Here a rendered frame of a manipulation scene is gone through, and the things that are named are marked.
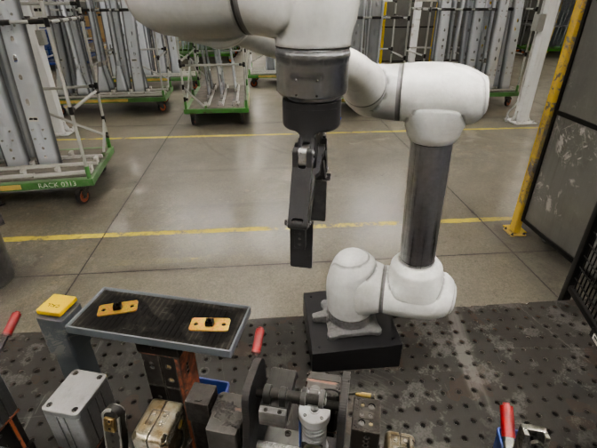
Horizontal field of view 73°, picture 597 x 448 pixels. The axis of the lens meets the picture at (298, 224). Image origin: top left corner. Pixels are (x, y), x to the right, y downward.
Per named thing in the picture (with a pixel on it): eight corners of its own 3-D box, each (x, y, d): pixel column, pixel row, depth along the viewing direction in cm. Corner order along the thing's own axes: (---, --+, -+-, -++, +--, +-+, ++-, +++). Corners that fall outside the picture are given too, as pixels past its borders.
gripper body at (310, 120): (290, 88, 56) (290, 153, 60) (274, 101, 48) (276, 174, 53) (345, 90, 54) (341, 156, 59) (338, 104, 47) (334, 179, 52)
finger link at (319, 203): (307, 180, 64) (308, 179, 65) (306, 220, 67) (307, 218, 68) (326, 182, 64) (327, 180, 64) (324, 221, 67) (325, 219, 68)
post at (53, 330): (83, 438, 113) (32, 318, 92) (99, 414, 119) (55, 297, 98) (107, 444, 112) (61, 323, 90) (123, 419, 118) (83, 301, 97)
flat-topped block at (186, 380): (164, 456, 109) (131, 331, 87) (178, 428, 116) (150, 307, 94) (200, 463, 107) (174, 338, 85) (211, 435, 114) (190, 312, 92)
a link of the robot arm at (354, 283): (331, 287, 147) (330, 236, 135) (383, 294, 142) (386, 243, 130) (322, 318, 134) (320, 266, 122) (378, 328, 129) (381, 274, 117)
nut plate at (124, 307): (96, 317, 89) (95, 313, 88) (99, 306, 92) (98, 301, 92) (136, 311, 91) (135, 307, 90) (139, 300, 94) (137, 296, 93)
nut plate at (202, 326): (187, 331, 85) (187, 326, 85) (192, 318, 89) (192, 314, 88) (227, 332, 85) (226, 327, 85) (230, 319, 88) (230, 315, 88)
